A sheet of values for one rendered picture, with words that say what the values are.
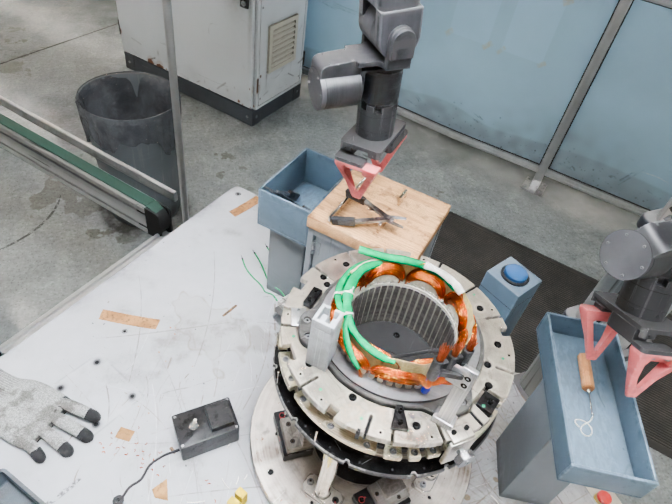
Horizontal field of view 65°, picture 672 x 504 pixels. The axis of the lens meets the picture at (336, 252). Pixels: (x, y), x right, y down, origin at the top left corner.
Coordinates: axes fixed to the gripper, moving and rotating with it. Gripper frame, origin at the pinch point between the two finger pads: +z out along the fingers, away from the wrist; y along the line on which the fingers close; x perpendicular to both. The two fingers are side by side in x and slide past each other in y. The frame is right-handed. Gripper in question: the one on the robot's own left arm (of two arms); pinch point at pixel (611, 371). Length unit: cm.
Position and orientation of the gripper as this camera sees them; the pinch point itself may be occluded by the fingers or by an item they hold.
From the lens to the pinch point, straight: 80.1
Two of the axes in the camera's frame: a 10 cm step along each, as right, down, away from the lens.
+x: 9.7, 1.3, 2.2
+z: -2.0, 9.2, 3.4
